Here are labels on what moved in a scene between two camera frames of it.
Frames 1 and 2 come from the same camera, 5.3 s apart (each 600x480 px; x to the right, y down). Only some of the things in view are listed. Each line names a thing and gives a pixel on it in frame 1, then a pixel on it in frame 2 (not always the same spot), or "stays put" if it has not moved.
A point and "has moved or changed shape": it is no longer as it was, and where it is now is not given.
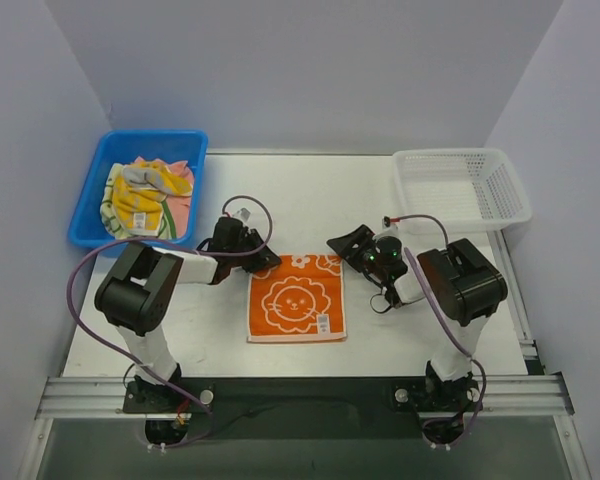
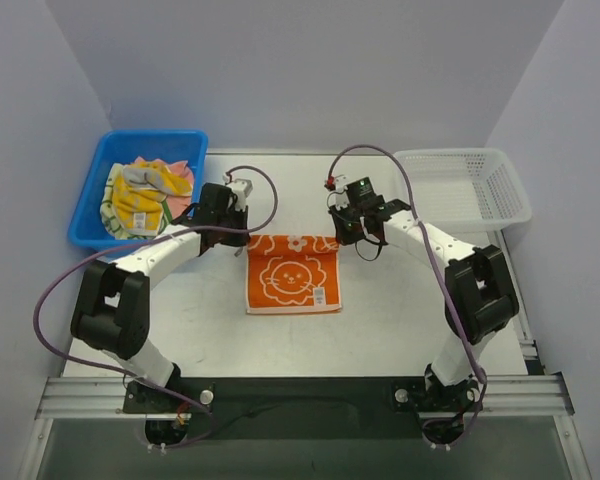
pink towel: [180, 206] stays put
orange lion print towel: [301, 300] has moved or changed shape
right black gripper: [359, 247] to [346, 230]
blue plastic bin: [114, 146] stays put
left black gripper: [252, 244] to [235, 232]
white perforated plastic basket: [471, 189] stays put
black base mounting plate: [304, 408] stays put
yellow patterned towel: [132, 202] stays put
